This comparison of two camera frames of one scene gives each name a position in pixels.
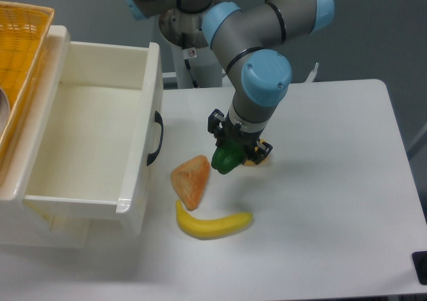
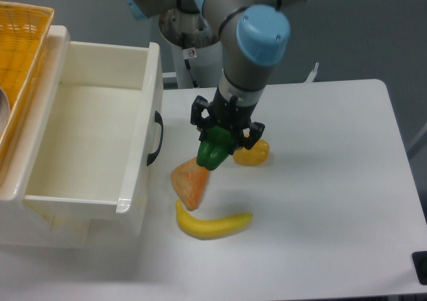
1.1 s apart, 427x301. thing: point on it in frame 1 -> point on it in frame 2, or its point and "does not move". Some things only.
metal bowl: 5,108 does not move
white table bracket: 312,75 does not move
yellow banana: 202,229 does not move
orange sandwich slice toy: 189,179 does not move
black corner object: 419,261 does not move
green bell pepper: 227,157 -> 215,148
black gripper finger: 259,153 -> 256,130
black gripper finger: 215,123 -> 199,104
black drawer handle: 158,118 does not move
